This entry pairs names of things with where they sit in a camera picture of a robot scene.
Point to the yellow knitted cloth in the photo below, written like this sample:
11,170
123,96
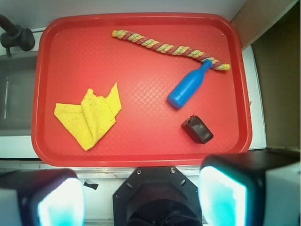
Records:
89,121

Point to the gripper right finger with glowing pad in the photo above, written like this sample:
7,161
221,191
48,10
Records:
255,188

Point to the metal sink basin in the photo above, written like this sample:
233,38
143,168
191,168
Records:
17,79

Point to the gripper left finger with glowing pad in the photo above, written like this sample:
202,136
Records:
52,197

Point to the blue plastic bottle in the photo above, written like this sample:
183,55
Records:
188,86

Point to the small black box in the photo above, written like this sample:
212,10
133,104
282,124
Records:
197,130

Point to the red plastic tray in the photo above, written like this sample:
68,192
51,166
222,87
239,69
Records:
79,53

